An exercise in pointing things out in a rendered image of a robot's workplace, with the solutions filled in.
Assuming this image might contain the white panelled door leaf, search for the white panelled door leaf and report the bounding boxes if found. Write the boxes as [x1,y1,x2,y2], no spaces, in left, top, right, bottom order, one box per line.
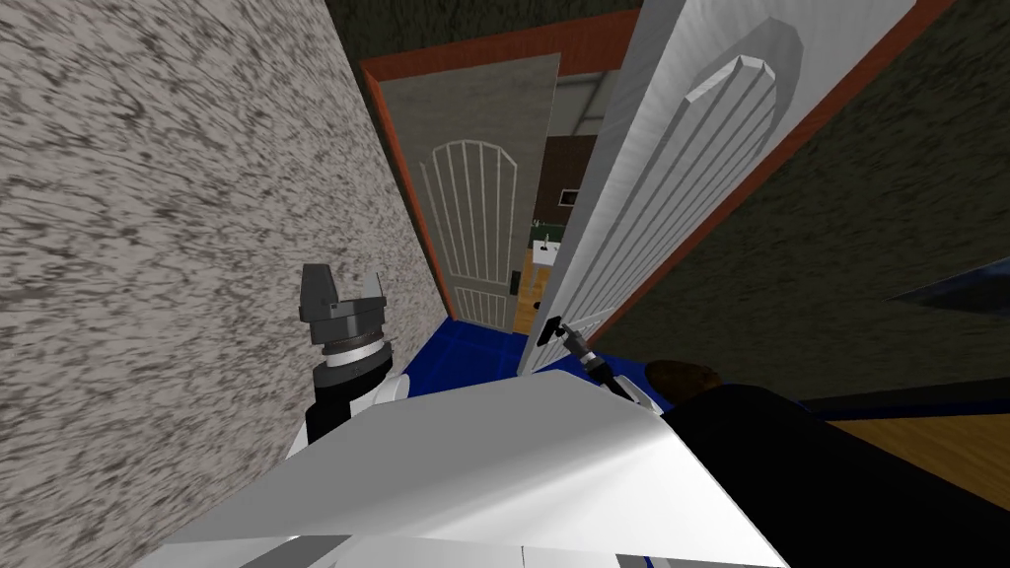
[516,0,918,377]

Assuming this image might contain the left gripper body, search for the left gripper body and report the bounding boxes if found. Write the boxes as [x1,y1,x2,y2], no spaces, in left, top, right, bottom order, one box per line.
[299,295,389,349]

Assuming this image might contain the grey door with arch pattern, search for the grey door with arch pattern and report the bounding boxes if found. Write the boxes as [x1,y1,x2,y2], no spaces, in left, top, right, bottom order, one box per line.
[377,52,562,333]

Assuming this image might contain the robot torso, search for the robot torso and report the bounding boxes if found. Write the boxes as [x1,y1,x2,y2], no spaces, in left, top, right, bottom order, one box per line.
[132,369,792,568]

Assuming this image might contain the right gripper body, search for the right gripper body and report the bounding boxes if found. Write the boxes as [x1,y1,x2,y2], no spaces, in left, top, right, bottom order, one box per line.
[559,322,592,358]

